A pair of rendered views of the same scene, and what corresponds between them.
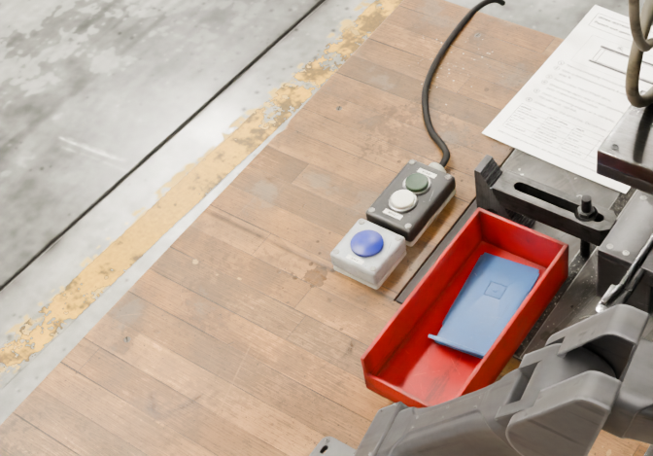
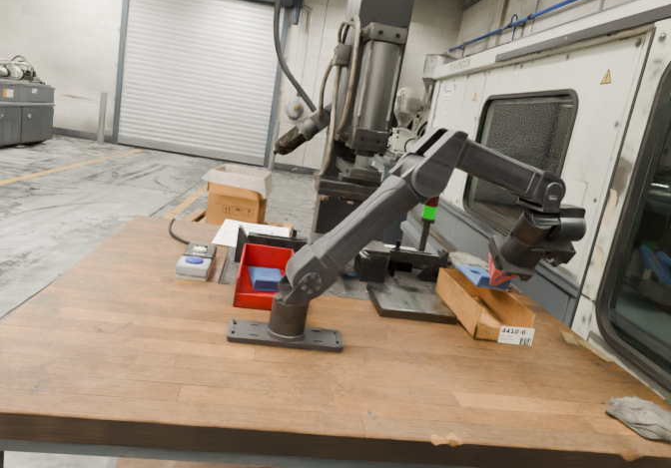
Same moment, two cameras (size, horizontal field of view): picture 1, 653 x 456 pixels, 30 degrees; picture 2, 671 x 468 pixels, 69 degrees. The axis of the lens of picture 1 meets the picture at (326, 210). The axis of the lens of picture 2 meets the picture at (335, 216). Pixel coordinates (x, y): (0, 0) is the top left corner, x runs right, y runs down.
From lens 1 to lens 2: 98 cm
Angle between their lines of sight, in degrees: 57
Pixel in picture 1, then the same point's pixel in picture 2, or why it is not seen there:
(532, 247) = (273, 257)
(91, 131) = not seen: outside the picture
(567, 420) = (447, 151)
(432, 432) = (353, 221)
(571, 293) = not seen: hidden behind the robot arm
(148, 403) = (94, 329)
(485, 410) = (387, 188)
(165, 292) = (69, 291)
